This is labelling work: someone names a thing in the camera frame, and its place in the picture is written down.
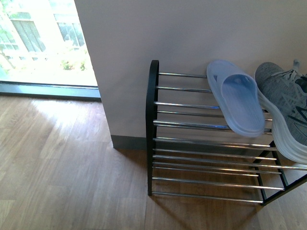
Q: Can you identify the light blue slipper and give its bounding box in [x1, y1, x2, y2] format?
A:
[206, 60, 265, 138]

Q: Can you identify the grey knit sneaker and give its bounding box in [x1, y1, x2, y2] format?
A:
[255, 59, 307, 164]

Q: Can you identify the black metal shoe rack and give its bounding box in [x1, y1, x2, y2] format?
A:
[145, 60, 307, 205]

